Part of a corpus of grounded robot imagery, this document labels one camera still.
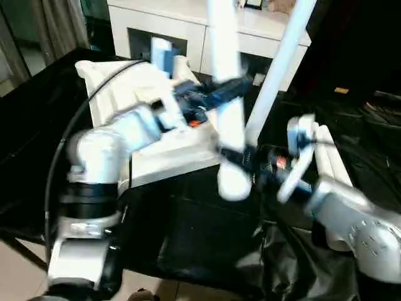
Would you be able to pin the white plastic table top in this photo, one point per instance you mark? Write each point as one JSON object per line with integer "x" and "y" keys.
{"x": 125, "y": 87}

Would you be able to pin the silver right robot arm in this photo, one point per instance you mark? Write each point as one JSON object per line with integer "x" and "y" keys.
{"x": 354, "y": 213}

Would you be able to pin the white cabinet with glass doors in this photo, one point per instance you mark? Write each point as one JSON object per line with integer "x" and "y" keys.
{"x": 188, "y": 28}

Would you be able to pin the black plastic mat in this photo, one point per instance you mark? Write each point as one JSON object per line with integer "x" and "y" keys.
{"x": 203, "y": 225}

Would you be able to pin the small yellow label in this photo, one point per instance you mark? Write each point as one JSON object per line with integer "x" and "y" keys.
{"x": 341, "y": 90}

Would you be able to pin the dark cabinet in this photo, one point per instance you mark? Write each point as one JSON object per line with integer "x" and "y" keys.
{"x": 354, "y": 40}

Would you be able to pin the grey curtain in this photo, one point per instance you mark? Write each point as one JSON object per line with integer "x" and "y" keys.
{"x": 59, "y": 28}

